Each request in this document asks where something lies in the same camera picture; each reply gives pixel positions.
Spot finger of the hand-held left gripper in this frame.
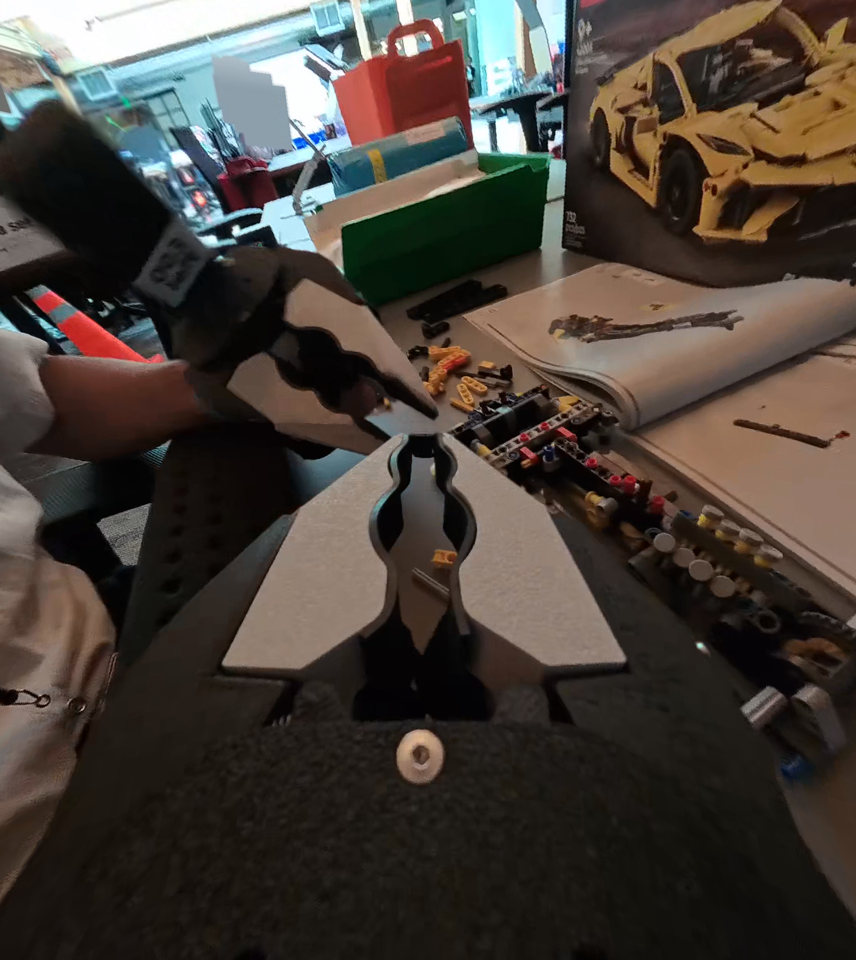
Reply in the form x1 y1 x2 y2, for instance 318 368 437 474
225 351 393 456
284 279 441 421

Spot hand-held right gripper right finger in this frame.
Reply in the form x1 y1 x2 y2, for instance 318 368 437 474
434 433 629 711

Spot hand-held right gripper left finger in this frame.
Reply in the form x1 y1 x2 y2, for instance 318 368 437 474
221 433 411 711

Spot person's left forearm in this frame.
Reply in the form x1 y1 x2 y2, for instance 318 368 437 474
29 352 207 460

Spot long black lego beam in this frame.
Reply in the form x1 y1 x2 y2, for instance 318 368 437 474
428 279 511 320
405 281 490 324

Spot scattered yellow lego pieces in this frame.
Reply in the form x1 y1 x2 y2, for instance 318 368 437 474
405 339 516 417

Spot partly built lego car chassis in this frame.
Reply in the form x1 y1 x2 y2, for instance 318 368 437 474
445 384 856 786

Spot red backpack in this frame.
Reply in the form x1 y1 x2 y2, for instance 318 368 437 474
216 154 280 214

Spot flat white paper bag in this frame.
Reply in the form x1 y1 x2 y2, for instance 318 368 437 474
299 148 490 258

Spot green plastic bin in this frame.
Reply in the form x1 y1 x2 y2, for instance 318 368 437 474
340 152 552 309

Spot black perforated chair back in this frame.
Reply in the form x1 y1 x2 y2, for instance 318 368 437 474
116 418 340 663

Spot orange traffic cone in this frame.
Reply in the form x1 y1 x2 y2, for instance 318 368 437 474
25 283 164 366

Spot white desk lamp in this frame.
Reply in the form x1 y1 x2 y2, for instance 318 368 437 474
287 51 340 220

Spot blue wrapped package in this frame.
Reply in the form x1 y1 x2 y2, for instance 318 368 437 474
329 114 471 199

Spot black office chair with armrests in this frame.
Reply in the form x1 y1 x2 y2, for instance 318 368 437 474
19 448 168 530

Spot red carrying case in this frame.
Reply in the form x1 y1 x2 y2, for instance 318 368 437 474
332 20 475 149

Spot open instruction booklet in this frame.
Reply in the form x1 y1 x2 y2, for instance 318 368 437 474
464 261 856 633

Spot yellow car picture box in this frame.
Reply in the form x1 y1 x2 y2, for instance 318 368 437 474
560 0 856 336

